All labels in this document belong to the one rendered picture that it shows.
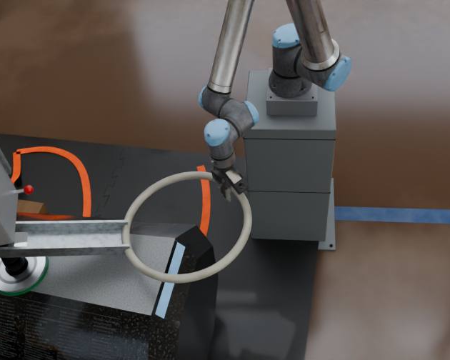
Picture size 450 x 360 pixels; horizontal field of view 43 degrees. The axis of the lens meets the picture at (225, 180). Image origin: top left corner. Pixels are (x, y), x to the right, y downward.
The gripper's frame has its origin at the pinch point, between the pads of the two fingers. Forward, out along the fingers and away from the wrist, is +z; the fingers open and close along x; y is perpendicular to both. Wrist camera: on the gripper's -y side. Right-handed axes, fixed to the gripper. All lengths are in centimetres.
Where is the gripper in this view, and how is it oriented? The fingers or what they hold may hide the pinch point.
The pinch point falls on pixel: (235, 196)
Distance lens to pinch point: 221.6
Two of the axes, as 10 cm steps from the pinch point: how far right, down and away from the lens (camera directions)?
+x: -7.5, 5.7, -3.2
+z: 1.6, 6.3, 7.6
